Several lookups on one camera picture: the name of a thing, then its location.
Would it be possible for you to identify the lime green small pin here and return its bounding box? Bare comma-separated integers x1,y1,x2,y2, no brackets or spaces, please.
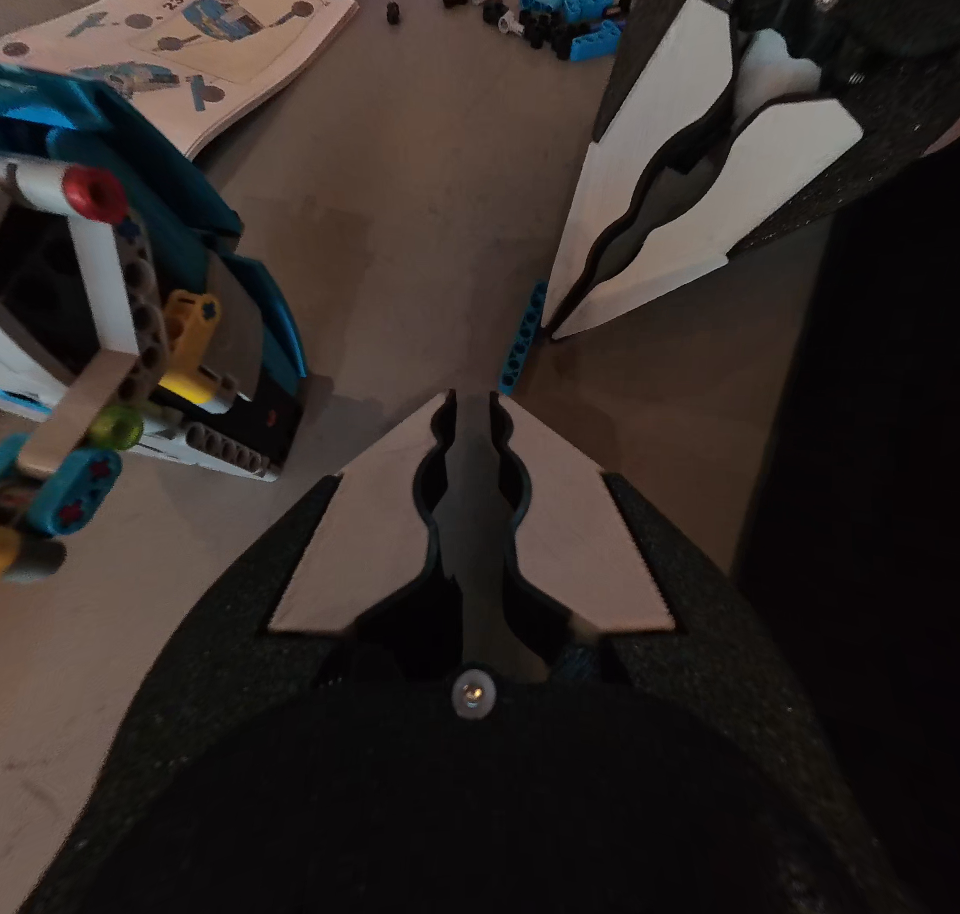
93,404,145,451

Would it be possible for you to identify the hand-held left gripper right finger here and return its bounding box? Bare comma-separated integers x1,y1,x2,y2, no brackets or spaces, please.
491,391,676,635

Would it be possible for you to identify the blue connector brick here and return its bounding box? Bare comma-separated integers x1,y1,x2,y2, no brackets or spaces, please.
33,449,123,538

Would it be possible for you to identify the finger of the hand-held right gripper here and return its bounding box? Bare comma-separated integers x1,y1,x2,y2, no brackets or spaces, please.
551,96,865,342
541,0,735,330

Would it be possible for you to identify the grey angled beam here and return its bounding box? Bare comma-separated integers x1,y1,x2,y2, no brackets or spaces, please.
15,212,172,480

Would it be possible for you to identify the instruction booklet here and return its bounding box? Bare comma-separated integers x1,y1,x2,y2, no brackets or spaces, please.
0,0,360,161

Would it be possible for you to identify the grey blue brick robot model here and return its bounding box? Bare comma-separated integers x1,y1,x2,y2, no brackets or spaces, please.
0,66,310,483

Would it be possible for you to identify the person's brown clothing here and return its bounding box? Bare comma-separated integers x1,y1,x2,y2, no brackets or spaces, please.
738,141,960,914

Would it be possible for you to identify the blue long beam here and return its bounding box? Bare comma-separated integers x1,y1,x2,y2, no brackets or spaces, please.
497,280,549,397

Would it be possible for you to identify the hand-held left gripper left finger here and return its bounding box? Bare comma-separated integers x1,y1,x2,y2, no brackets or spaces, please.
268,391,457,636

